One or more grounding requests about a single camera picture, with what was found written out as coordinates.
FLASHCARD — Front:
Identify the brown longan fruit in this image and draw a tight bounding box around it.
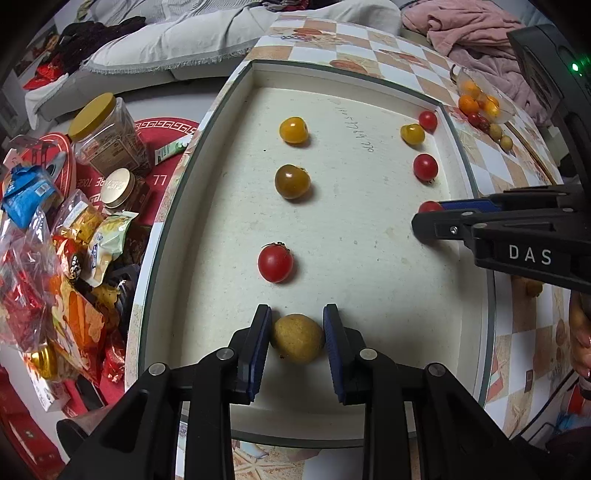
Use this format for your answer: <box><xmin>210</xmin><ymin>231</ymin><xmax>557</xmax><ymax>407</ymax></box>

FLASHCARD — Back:
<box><xmin>271</xmin><ymin>314</ymin><xmax>325</xmax><ymax>365</ymax></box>

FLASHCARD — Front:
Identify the red cherry tomato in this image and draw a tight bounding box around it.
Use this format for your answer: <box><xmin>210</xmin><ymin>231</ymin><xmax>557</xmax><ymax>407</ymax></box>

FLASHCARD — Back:
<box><xmin>257</xmin><ymin>242</ymin><xmax>294</xmax><ymax>283</ymax></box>

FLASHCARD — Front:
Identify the person right hand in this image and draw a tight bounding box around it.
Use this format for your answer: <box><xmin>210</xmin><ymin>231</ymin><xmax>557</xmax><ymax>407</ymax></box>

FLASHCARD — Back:
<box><xmin>569</xmin><ymin>291</ymin><xmax>591</xmax><ymax>380</ymax></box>

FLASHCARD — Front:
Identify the longan bowl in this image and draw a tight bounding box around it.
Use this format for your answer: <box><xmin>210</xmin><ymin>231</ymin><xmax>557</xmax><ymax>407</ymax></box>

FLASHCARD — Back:
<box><xmin>489</xmin><ymin>124</ymin><xmax>503</xmax><ymax>142</ymax></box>
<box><xmin>499</xmin><ymin>135</ymin><xmax>513</xmax><ymax>152</ymax></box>

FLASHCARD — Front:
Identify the long wooden stick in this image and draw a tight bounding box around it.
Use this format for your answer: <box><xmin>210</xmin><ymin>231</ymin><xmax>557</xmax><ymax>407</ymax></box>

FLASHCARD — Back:
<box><xmin>505</xmin><ymin>121</ymin><xmax>557</xmax><ymax>186</ymax></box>

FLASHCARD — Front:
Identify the red tomato orange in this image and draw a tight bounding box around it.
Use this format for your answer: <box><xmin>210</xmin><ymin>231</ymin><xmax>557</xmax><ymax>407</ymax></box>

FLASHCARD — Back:
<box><xmin>468</xmin><ymin>113</ymin><xmax>482</xmax><ymax>128</ymax></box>
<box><xmin>478</xmin><ymin>117</ymin><xmax>490</xmax><ymax>134</ymax></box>

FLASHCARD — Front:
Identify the glass fruit bowl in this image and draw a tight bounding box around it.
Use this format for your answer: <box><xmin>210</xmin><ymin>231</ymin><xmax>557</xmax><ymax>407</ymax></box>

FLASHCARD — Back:
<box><xmin>450</xmin><ymin>64</ymin><xmax>517</xmax><ymax>124</ymax></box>

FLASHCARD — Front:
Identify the orange near bowl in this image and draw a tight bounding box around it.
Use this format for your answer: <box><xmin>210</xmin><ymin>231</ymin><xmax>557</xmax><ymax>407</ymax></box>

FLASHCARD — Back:
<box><xmin>458</xmin><ymin>94</ymin><xmax>480</xmax><ymax>116</ymax></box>

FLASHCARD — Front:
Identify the white shallow tray box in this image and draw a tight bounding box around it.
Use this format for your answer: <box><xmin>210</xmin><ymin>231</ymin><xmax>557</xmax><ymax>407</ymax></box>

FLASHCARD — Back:
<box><xmin>138</xmin><ymin>59</ymin><xmax>498</xmax><ymax>449</ymax></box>

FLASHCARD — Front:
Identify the pink blanket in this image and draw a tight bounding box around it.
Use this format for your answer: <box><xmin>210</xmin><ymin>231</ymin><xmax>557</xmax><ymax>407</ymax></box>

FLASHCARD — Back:
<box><xmin>402</xmin><ymin>1</ymin><xmax>549</xmax><ymax>125</ymax></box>

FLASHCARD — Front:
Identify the small jar gold lid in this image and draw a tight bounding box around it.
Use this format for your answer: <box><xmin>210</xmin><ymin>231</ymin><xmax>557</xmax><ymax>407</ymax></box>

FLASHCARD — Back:
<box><xmin>100</xmin><ymin>168</ymin><xmax>151</xmax><ymax>225</ymax></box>

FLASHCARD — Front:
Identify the pile of snack bags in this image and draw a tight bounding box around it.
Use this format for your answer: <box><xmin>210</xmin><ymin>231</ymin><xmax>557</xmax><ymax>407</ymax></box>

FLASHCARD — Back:
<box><xmin>0</xmin><ymin>133</ymin><xmax>139</xmax><ymax>416</ymax></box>

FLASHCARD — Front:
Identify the plastic jar yellow lid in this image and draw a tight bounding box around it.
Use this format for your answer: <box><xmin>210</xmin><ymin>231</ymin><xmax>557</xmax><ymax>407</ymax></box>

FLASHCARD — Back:
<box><xmin>67</xmin><ymin>92</ymin><xmax>153</xmax><ymax>177</ymax></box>

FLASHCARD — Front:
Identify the grey white sofa cover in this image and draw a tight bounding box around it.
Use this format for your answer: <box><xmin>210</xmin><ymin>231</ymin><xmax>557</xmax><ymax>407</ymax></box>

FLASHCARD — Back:
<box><xmin>25</xmin><ymin>0</ymin><xmax>403</xmax><ymax>130</ymax></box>

